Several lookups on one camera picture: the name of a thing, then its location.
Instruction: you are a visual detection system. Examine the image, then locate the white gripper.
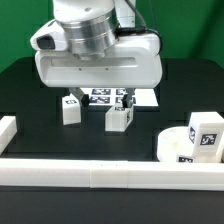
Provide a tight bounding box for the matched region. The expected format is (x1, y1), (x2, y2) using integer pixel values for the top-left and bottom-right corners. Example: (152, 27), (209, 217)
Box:
(30, 20), (162, 108)

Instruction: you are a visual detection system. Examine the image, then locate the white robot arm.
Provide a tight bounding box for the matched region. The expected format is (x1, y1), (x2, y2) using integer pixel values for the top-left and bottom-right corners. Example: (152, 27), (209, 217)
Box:
(30, 0), (162, 108)

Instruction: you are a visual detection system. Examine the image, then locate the white marker sheet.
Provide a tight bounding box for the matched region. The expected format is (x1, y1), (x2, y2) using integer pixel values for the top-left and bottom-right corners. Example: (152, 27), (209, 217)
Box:
(82, 88), (158, 107)

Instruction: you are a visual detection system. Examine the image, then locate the white front fence wall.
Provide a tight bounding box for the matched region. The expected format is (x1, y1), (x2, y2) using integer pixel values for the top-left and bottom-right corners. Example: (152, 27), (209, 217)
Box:
(0, 158), (224, 191)

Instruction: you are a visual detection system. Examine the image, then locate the white fence wall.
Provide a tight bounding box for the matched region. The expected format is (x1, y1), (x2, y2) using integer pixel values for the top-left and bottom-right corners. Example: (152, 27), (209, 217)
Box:
(0, 116), (17, 155)
(0, 158), (224, 191)

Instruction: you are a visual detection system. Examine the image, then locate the white left fence wall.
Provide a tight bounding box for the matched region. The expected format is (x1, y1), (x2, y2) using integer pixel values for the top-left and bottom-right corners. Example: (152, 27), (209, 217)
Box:
(0, 116), (17, 155)

